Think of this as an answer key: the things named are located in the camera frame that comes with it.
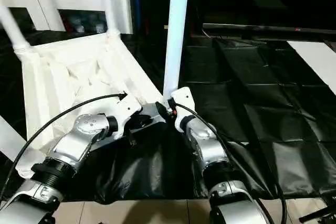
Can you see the white plastic table top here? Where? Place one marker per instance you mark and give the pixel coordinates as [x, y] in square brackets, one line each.
[73, 72]

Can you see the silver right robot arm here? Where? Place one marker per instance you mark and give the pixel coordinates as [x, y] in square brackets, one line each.
[210, 145]

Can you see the black plastic mat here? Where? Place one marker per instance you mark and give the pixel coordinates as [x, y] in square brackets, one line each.
[252, 119]

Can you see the white flat board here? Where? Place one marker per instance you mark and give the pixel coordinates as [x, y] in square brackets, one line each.
[315, 61]

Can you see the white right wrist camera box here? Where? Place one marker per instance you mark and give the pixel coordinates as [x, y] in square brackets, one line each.
[182, 100]

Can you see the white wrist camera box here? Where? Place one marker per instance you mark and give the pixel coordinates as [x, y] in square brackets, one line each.
[126, 109]
[182, 100]

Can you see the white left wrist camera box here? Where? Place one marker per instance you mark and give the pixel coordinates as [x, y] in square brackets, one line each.
[126, 109]

